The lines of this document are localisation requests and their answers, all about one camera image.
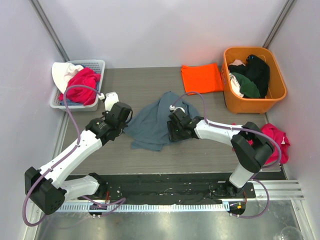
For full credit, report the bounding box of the grey-blue t shirt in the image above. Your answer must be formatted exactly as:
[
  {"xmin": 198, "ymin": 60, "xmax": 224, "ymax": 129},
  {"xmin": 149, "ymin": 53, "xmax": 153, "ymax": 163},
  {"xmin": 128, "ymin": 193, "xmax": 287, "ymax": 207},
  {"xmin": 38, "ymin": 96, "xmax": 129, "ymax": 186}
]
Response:
[{"xmin": 124, "ymin": 91, "xmax": 200, "ymax": 152}]

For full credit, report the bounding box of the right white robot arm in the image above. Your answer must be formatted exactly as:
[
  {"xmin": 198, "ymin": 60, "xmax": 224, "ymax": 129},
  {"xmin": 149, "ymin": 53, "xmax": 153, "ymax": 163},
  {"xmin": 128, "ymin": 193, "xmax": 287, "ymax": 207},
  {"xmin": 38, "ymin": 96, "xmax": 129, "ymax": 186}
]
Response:
[{"xmin": 167, "ymin": 105, "xmax": 275, "ymax": 198}]

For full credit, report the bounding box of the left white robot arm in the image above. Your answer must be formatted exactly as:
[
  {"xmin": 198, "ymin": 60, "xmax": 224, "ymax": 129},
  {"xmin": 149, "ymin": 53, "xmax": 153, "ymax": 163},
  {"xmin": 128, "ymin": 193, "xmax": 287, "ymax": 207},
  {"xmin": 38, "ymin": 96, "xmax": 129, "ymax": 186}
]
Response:
[{"xmin": 24, "ymin": 101, "xmax": 133, "ymax": 215}]

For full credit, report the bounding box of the blue cloth in basket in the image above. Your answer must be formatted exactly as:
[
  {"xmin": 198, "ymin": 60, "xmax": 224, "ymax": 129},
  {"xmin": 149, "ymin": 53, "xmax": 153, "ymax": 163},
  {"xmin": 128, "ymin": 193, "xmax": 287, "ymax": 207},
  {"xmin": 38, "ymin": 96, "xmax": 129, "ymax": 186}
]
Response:
[{"xmin": 59, "ymin": 99, "xmax": 76, "ymax": 106}]

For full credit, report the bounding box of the pink shirt in basket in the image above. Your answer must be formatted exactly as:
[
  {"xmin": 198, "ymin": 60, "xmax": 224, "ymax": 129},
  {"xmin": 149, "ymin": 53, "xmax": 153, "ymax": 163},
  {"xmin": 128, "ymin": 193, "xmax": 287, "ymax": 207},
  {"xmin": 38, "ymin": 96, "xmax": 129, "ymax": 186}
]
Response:
[{"xmin": 66, "ymin": 67, "xmax": 101, "ymax": 106}]

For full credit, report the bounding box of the white perforated basket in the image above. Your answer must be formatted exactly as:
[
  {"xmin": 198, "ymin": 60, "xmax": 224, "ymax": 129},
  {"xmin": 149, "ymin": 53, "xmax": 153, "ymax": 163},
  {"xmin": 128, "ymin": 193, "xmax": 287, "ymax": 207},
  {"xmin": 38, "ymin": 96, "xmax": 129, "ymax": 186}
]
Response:
[{"xmin": 49, "ymin": 59, "xmax": 106, "ymax": 112}]

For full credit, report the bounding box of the folded orange t shirt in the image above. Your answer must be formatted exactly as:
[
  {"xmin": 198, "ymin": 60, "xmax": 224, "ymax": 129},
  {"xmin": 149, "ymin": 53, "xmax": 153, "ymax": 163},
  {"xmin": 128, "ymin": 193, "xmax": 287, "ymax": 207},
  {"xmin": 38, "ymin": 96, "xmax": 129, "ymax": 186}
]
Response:
[{"xmin": 180, "ymin": 63, "xmax": 224, "ymax": 95}]

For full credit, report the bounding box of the white garment in tub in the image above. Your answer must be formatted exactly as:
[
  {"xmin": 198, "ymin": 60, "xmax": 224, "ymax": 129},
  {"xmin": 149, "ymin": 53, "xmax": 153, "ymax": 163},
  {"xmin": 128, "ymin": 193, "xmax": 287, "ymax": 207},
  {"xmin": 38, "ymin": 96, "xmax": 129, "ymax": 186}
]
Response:
[{"xmin": 228, "ymin": 59, "xmax": 246, "ymax": 98}]

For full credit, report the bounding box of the white cloth in basket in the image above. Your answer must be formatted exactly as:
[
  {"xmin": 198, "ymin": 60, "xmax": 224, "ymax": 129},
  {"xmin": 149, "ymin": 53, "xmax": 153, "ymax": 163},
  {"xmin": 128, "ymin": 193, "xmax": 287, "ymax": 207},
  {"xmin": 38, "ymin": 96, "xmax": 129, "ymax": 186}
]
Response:
[{"xmin": 51, "ymin": 62, "xmax": 84, "ymax": 94}]

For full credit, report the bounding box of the dark green garment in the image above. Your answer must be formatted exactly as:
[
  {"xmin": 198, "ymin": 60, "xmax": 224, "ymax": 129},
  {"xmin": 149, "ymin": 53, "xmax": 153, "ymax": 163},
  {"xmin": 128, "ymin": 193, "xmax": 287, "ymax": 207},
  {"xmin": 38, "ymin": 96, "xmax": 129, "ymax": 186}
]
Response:
[{"xmin": 231, "ymin": 72, "xmax": 261, "ymax": 99}]

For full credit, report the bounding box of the orange plastic tub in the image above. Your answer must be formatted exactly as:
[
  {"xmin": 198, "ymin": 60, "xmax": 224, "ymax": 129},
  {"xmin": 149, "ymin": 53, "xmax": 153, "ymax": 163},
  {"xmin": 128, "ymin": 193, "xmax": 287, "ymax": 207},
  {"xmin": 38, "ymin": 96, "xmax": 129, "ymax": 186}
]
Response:
[{"xmin": 220, "ymin": 46, "xmax": 287, "ymax": 114}]

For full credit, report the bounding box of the black garment in tub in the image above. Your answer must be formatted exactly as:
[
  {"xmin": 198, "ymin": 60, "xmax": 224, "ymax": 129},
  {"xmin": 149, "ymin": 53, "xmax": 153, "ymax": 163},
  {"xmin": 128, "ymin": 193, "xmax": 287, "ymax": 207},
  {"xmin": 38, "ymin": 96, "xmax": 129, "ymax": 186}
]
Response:
[{"xmin": 228, "ymin": 54, "xmax": 270, "ymax": 99}]

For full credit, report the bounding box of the pink shirt on table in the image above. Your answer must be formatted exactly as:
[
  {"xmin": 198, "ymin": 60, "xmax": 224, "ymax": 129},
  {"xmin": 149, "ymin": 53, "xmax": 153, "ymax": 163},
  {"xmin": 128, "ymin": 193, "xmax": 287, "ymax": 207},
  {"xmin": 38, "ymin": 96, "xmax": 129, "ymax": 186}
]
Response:
[{"xmin": 231, "ymin": 122, "xmax": 290, "ymax": 172}]

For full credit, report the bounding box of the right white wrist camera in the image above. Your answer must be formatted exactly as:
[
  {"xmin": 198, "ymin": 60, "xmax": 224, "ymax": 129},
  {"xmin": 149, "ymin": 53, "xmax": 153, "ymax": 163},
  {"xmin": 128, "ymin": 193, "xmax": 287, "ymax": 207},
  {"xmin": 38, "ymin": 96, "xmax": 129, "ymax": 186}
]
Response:
[{"xmin": 169, "ymin": 105, "xmax": 186, "ymax": 114}]

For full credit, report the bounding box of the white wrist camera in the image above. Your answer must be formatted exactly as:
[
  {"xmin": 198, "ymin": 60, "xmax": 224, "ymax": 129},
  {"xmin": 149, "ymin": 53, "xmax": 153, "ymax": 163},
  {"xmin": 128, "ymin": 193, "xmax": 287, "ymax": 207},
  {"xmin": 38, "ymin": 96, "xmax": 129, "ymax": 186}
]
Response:
[
  {"xmin": 98, "ymin": 91, "xmax": 119, "ymax": 111},
  {"xmin": 169, "ymin": 105, "xmax": 186, "ymax": 114}
]

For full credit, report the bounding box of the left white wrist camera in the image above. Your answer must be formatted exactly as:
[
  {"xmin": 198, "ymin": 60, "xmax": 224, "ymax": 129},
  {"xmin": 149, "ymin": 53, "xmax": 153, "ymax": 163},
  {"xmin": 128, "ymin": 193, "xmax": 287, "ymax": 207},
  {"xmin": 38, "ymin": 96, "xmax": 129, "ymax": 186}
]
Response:
[{"xmin": 98, "ymin": 91, "xmax": 119, "ymax": 111}]

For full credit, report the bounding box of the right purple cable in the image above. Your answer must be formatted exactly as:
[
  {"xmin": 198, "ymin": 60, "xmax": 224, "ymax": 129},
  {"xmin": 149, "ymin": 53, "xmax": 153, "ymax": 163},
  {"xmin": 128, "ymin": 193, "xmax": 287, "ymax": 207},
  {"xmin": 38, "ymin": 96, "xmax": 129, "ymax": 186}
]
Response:
[{"xmin": 171, "ymin": 91, "xmax": 283, "ymax": 220}]

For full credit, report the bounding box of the purple cable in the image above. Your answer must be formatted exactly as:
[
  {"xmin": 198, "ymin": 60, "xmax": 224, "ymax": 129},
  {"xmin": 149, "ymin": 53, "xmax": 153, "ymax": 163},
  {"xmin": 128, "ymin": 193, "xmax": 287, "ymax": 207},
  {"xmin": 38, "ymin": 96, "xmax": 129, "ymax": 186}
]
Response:
[
  {"xmin": 22, "ymin": 84, "xmax": 126, "ymax": 228},
  {"xmin": 171, "ymin": 91, "xmax": 283, "ymax": 220}
]

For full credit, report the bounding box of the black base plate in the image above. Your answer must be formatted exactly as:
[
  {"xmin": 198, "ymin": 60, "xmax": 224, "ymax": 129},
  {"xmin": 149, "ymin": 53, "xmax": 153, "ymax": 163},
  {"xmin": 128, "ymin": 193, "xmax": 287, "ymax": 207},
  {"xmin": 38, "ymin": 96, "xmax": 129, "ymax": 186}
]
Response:
[{"xmin": 90, "ymin": 173, "xmax": 256, "ymax": 206}]

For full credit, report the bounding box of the white slotted cable duct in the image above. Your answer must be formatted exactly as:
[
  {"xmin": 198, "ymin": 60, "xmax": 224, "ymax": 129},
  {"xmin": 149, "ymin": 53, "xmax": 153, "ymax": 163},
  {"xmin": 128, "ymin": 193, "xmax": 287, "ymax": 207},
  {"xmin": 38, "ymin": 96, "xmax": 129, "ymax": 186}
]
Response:
[{"xmin": 56, "ymin": 201, "xmax": 230, "ymax": 213}]

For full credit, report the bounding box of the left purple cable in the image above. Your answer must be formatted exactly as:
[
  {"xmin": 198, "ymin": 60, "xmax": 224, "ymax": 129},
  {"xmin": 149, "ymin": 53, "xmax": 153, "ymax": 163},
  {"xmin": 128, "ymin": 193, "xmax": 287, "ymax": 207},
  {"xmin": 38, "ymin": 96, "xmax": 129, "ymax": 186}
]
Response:
[{"xmin": 22, "ymin": 84, "xmax": 126, "ymax": 228}]

